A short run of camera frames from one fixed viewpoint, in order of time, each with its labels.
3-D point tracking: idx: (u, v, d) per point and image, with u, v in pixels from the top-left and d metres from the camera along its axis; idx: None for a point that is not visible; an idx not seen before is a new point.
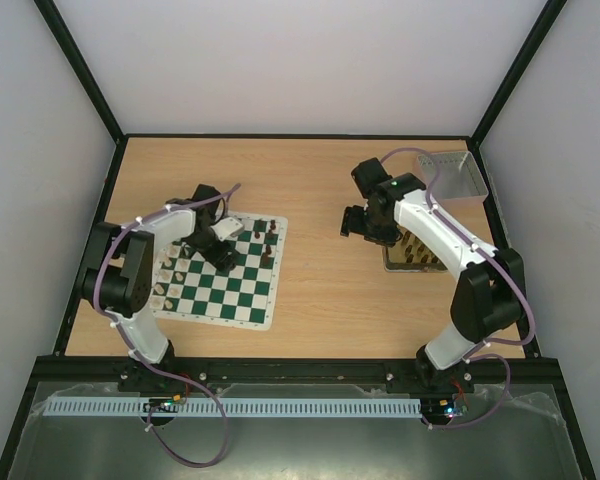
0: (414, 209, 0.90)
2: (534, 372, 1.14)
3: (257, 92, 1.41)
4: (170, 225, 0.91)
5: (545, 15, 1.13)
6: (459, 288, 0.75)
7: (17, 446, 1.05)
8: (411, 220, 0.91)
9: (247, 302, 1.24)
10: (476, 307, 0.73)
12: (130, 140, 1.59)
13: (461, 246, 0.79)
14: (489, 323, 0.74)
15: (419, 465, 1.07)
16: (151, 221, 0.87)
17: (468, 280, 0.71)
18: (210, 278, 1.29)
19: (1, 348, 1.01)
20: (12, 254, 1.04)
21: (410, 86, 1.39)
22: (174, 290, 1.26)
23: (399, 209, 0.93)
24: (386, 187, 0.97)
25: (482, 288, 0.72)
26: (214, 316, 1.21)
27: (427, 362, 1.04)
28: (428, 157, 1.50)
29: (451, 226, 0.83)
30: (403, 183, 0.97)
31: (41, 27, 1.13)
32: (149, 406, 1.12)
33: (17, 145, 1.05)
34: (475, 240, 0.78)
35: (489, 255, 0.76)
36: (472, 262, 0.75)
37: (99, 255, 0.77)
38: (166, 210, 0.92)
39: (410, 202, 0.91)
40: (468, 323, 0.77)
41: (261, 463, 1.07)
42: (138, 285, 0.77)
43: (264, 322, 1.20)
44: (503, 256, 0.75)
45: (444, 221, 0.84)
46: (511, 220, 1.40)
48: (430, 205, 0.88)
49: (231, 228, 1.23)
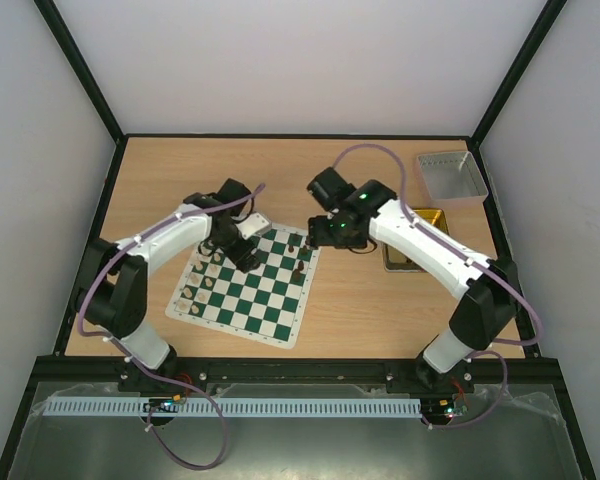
0: (395, 226, 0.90)
2: (534, 372, 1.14)
3: (257, 91, 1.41)
4: (175, 239, 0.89)
5: (545, 15, 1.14)
6: (461, 302, 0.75)
7: (17, 447, 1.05)
8: (389, 236, 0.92)
9: (273, 317, 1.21)
10: (485, 322, 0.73)
12: (130, 140, 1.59)
13: (454, 262, 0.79)
14: (494, 332, 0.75)
15: (420, 465, 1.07)
16: (151, 238, 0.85)
17: (475, 297, 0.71)
18: (239, 287, 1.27)
19: (1, 347, 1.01)
20: (12, 254, 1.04)
21: (409, 86, 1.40)
22: (202, 295, 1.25)
23: (374, 226, 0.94)
24: (356, 203, 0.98)
25: (485, 298, 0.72)
26: (239, 328, 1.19)
27: (428, 368, 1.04)
28: (428, 157, 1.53)
29: (440, 240, 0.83)
30: (369, 193, 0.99)
31: (41, 26, 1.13)
32: (149, 406, 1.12)
33: (18, 144, 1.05)
34: (468, 254, 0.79)
35: (485, 266, 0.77)
36: (471, 278, 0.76)
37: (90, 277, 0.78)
38: (177, 217, 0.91)
39: (386, 218, 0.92)
40: (472, 334, 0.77)
41: (262, 463, 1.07)
42: (125, 312, 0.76)
43: (288, 340, 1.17)
44: (497, 264, 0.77)
45: (430, 235, 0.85)
46: (511, 221, 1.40)
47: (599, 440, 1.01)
48: (411, 219, 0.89)
49: (257, 225, 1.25)
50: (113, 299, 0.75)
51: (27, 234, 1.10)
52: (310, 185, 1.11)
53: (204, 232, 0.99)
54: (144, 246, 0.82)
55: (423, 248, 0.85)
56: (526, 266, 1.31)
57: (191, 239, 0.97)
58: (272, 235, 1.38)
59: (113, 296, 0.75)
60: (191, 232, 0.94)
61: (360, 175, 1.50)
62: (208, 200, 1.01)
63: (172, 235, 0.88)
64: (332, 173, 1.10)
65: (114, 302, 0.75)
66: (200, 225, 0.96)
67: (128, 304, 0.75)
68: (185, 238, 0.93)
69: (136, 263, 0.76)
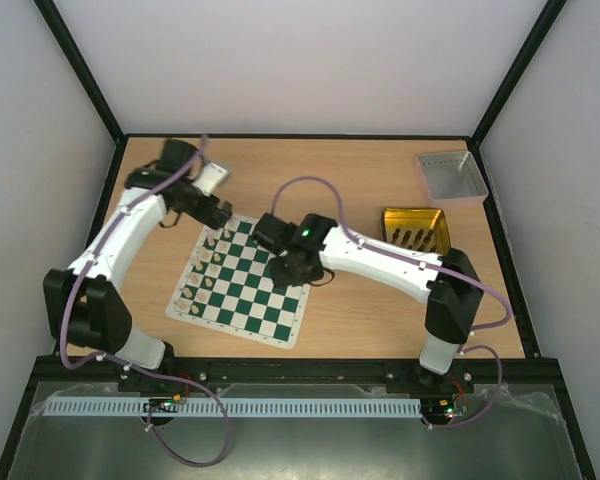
0: (345, 251, 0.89)
2: (535, 372, 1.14)
3: (257, 91, 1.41)
4: (131, 236, 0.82)
5: (545, 15, 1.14)
6: (430, 308, 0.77)
7: (17, 447, 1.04)
8: (341, 263, 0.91)
9: (273, 317, 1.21)
10: (455, 319, 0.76)
12: (130, 140, 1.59)
13: (409, 270, 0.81)
14: (467, 323, 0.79)
15: (420, 465, 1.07)
16: (104, 248, 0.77)
17: (436, 299, 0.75)
18: (239, 287, 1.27)
19: (1, 347, 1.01)
20: (11, 253, 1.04)
21: (409, 86, 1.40)
22: (202, 295, 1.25)
23: (325, 258, 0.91)
24: (300, 240, 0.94)
25: (449, 296, 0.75)
26: (239, 328, 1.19)
27: (430, 374, 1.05)
28: (428, 157, 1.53)
29: (388, 253, 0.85)
30: (311, 228, 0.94)
31: (41, 26, 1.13)
32: (149, 406, 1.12)
33: (18, 144, 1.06)
34: (420, 259, 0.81)
35: (438, 265, 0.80)
36: (429, 280, 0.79)
37: (57, 310, 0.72)
38: (123, 213, 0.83)
39: (332, 246, 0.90)
40: (450, 332, 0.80)
41: (262, 463, 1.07)
42: (111, 331, 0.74)
43: (288, 340, 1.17)
44: (450, 260, 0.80)
45: (379, 251, 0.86)
46: (511, 221, 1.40)
47: (599, 440, 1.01)
48: (357, 240, 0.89)
49: (215, 175, 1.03)
50: (91, 323, 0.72)
51: (27, 234, 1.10)
52: (252, 235, 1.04)
53: (161, 212, 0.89)
54: (101, 262, 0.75)
55: (375, 265, 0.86)
56: (526, 266, 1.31)
57: (151, 224, 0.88)
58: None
59: (91, 321, 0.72)
60: (147, 221, 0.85)
61: (360, 175, 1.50)
62: (149, 175, 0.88)
63: (128, 234, 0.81)
64: (268, 216, 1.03)
65: (94, 325, 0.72)
66: (154, 207, 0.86)
67: (110, 324, 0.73)
68: (144, 229, 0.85)
69: (103, 286, 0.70)
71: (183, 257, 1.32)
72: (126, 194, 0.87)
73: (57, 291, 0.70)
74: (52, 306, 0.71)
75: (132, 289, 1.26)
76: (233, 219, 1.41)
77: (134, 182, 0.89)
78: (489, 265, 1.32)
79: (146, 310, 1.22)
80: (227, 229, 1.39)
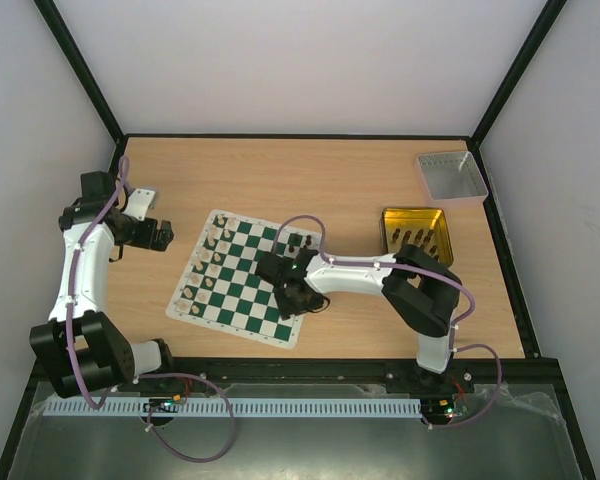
0: (320, 272, 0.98)
2: (535, 372, 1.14)
3: (257, 93, 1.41)
4: (95, 264, 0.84)
5: (545, 16, 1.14)
6: (393, 303, 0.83)
7: (17, 447, 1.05)
8: (323, 282, 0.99)
9: (273, 317, 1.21)
10: (420, 310, 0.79)
12: (130, 140, 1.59)
13: (369, 272, 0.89)
14: (442, 313, 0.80)
15: (419, 465, 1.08)
16: (77, 288, 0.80)
17: (391, 292, 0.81)
18: (239, 288, 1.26)
19: (0, 348, 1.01)
20: (10, 252, 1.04)
21: (409, 87, 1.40)
22: (202, 295, 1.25)
23: (311, 282, 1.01)
24: (292, 273, 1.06)
25: (402, 289, 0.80)
26: (239, 328, 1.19)
27: (431, 375, 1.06)
28: (428, 157, 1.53)
29: (353, 263, 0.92)
30: (298, 261, 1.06)
31: (41, 27, 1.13)
32: (149, 406, 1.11)
33: (17, 144, 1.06)
34: (375, 261, 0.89)
35: (393, 263, 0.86)
36: (384, 277, 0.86)
37: (59, 362, 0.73)
38: (80, 251, 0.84)
39: (312, 269, 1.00)
40: (430, 327, 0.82)
41: (261, 463, 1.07)
42: (120, 360, 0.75)
43: (288, 341, 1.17)
44: (403, 255, 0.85)
45: (346, 264, 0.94)
46: (512, 221, 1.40)
47: (599, 440, 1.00)
48: (328, 260, 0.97)
49: (143, 199, 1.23)
50: (97, 359, 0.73)
51: (27, 235, 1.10)
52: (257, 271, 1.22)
53: (110, 238, 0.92)
54: (81, 300, 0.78)
55: (347, 279, 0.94)
56: (527, 266, 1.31)
57: (108, 252, 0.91)
58: (271, 235, 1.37)
59: (96, 358, 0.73)
60: (102, 250, 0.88)
61: (360, 175, 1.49)
62: (82, 209, 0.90)
63: (91, 266, 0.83)
64: (269, 254, 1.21)
65: (102, 361, 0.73)
66: (103, 235, 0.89)
67: (116, 354, 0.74)
68: (104, 257, 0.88)
69: (92, 319, 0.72)
71: (183, 257, 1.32)
72: (68, 234, 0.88)
73: (53, 340, 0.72)
74: (52, 360, 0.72)
75: (132, 289, 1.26)
76: (232, 219, 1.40)
77: (70, 221, 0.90)
78: (489, 265, 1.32)
79: (146, 310, 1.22)
80: (227, 228, 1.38)
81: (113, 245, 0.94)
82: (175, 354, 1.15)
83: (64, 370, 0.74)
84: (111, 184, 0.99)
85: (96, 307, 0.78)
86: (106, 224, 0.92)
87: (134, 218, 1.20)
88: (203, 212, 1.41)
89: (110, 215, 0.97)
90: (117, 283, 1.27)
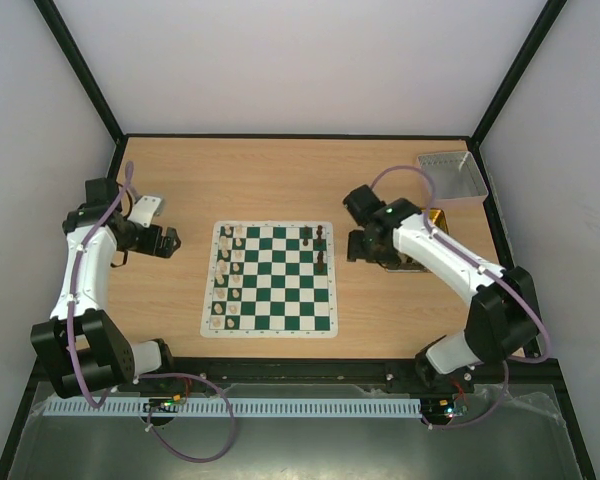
0: (414, 235, 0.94)
2: (536, 372, 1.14)
3: (258, 92, 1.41)
4: (97, 266, 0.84)
5: (545, 15, 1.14)
6: (471, 311, 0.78)
7: (17, 446, 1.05)
8: (412, 246, 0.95)
9: (310, 312, 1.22)
10: (495, 334, 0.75)
12: (130, 140, 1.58)
13: (468, 269, 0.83)
14: (509, 346, 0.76)
15: (419, 465, 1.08)
16: (78, 287, 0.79)
17: (482, 303, 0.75)
18: (268, 291, 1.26)
19: (0, 347, 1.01)
20: (10, 253, 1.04)
21: (409, 87, 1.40)
22: (233, 307, 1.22)
23: (398, 236, 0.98)
24: (382, 215, 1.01)
25: (494, 306, 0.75)
26: (279, 330, 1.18)
27: (427, 364, 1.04)
28: (428, 157, 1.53)
29: (457, 249, 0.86)
30: (396, 208, 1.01)
31: (41, 28, 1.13)
32: (149, 406, 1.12)
33: (17, 145, 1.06)
34: (482, 263, 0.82)
35: (497, 275, 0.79)
36: (482, 284, 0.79)
37: (57, 360, 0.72)
38: (81, 252, 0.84)
39: (408, 228, 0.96)
40: (486, 349, 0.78)
41: (261, 463, 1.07)
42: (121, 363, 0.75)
43: (330, 329, 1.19)
44: (512, 275, 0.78)
45: (447, 246, 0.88)
46: (511, 221, 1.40)
47: None
48: (430, 229, 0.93)
49: (145, 206, 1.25)
50: (97, 358, 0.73)
51: (27, 235, 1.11)
52: (345, 197, 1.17)
53: (112, 242, 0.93)
54: (82, 299, 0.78)
55: (439, 257, 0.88)
56: (527, 266, 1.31)
57: (109, 257, 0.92)
58: (281, 234, 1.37)
59: (96, 356, 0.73)
60: (104, 253, 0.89)
61: (360, 175, 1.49)
62: (86, 212, 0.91)
63: (93, 268, 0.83)
64: (367, 189, 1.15)
65: (102, 360, 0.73)
66: (105, 239, 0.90)
67: (117, 354, 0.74)
68: (105, 259, 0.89)
69: (95, 316, 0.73)
71: (183, 257, 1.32)
72: (72, 236, 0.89)
73: (54, 337, 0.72)
74: (50, 357, 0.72)
75: (132, 289, 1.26)
76: (239, 225, 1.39)
77: (73, 224, 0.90)
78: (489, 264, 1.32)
79: (146, 310, 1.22)
80: (236, 236, 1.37)
81: (114, 249, 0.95)
82: (174, 354, 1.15)
83: (63, 369, 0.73)
84: (114, 188, 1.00)
85: (97, 305, 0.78)
86: (108, 228, 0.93)
87: (139, 225, 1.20)
88: (203, 213, 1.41)
89: (113, 219, 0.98)
90: (117, 283, 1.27)
